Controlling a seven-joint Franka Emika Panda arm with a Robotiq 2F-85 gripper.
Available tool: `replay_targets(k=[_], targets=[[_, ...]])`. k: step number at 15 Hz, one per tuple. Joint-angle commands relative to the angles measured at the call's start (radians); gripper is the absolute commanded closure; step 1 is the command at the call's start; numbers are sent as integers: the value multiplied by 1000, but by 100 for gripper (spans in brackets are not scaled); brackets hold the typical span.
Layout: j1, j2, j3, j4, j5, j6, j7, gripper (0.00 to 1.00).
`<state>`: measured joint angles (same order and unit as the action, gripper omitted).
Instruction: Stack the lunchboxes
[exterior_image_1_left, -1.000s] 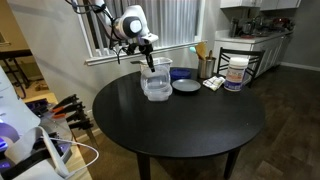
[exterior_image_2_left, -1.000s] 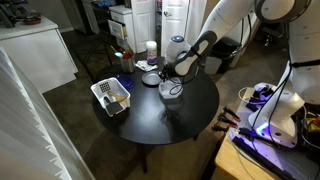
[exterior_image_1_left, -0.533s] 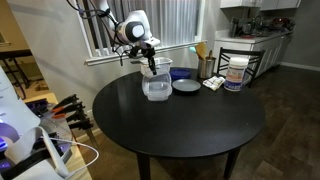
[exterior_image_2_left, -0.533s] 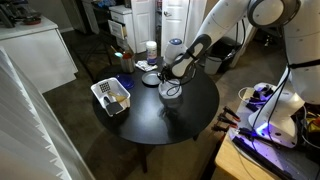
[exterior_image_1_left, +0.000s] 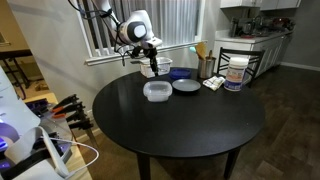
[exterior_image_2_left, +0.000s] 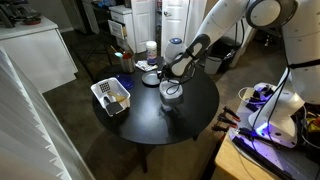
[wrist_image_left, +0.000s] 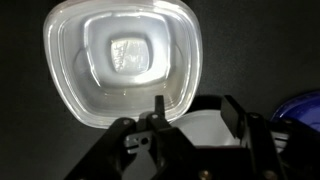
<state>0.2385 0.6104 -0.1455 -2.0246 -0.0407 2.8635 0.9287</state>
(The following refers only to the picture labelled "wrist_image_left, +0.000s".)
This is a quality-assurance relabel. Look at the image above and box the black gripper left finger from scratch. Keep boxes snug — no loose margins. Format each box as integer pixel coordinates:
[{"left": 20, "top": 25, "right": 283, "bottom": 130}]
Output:
[{"left": 64, "top": 95, "right": 198, "bottom": 180}]

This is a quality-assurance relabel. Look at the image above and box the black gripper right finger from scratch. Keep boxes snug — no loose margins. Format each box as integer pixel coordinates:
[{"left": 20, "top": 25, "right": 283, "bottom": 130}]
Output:
[{"left": 220, "top": 94, "right": 320, "bottom": 180}]

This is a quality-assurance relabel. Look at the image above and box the blue round plate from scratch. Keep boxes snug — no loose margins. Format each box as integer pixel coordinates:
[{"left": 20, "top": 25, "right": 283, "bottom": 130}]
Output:
[{"left": 269, "top": 89, "right": 320, "bottom": 134}]

